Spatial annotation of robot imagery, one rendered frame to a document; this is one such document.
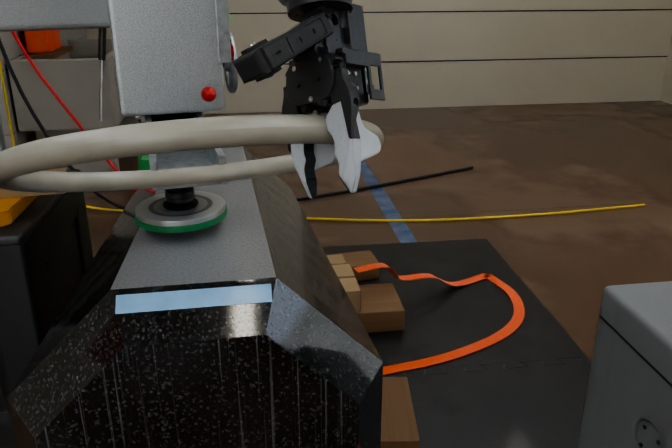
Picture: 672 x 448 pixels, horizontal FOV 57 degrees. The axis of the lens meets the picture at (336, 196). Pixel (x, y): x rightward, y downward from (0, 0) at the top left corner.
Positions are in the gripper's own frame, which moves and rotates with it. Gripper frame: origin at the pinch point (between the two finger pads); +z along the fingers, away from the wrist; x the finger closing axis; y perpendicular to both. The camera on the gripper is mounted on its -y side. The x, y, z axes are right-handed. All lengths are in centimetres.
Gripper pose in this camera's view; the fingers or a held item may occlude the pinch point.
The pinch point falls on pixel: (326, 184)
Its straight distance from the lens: 65.4
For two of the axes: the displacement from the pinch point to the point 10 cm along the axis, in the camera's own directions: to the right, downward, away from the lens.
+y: 6.9, -0.5, 7.2
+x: -7.2, 1.1, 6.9
